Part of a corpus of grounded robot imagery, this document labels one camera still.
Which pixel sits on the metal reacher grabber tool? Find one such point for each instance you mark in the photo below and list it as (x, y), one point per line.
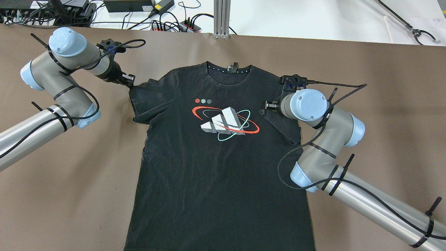
(415, 33)

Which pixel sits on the black graphic t-shirt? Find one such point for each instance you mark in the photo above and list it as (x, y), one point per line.
(215, 165)

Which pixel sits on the orange grey power strip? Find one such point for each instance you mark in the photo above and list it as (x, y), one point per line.
(189, 27)

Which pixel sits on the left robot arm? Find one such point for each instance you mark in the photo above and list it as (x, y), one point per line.
(67, 51)

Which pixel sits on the aluminium frame post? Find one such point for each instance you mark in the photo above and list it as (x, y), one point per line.
(221, 19)

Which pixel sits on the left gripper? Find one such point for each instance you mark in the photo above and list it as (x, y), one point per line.
(112, 72)

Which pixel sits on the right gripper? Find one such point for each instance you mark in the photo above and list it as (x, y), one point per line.
(271, 104)

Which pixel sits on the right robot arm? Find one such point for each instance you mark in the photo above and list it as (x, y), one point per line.
(318, 170)

